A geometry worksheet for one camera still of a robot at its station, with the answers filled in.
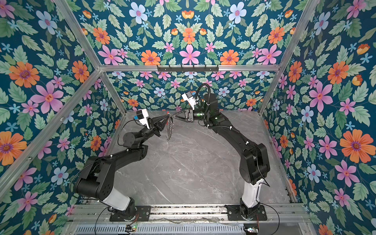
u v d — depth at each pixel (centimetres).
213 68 91
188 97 67
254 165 48
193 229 77
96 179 45
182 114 68
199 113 68
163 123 70
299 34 76
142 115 62
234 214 73
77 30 75
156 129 66
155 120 67
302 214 76
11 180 49
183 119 68
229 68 186
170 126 69
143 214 73
